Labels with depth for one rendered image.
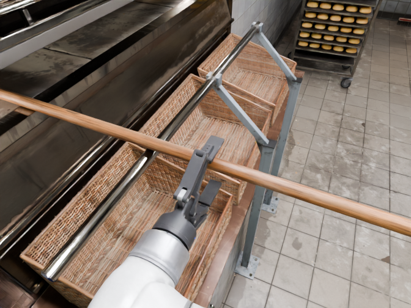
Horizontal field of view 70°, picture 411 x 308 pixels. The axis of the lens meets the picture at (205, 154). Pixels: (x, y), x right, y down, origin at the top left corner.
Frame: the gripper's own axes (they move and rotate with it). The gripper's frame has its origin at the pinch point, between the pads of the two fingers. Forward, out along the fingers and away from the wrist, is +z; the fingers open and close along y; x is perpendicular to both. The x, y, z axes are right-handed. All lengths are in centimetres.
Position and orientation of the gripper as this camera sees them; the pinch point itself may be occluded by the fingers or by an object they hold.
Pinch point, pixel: (214, 164)
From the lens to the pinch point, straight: 63.8
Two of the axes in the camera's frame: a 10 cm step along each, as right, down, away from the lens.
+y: 0.0, 7.2, 7.0
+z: 4.1, -6.3, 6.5
